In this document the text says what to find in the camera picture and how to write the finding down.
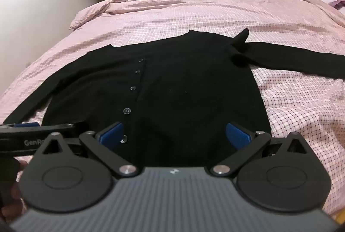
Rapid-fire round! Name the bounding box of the black button cardigan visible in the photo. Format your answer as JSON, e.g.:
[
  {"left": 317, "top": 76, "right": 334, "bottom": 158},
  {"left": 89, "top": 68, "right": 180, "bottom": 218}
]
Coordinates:
[{"left": 3, "top": 28, "right": 345, "bottom": 168}]

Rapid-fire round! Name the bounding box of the pink checked bed cover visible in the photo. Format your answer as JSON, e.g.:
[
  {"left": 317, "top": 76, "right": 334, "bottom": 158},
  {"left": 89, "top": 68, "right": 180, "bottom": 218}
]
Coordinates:
[{"left": 0, "top": 0, "right": 345, "bottom": 223}]

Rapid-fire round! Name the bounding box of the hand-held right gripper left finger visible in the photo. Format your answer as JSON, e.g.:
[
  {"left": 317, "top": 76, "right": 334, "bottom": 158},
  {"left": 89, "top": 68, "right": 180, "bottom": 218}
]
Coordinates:
[{"left": 34, "top": 122, "right": 139, "bottom": 177}]

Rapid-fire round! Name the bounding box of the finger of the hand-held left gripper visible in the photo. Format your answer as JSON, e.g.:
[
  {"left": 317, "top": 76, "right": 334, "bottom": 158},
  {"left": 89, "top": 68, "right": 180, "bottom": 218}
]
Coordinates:
[{"left": 0, "top": 121, "right": 88, "bottom": 139}]

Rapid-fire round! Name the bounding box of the person's left hand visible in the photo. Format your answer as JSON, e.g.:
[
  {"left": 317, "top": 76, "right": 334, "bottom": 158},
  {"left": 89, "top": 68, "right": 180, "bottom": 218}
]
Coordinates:
[{"left": 0, "top": 159, "right": 30, "bottom": 222}]

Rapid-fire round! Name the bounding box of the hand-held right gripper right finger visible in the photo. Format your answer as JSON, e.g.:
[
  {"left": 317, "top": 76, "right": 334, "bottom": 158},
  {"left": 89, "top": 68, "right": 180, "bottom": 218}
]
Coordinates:
[{"left": 209, "top": 122, "right": 315, "bottom": 177}]

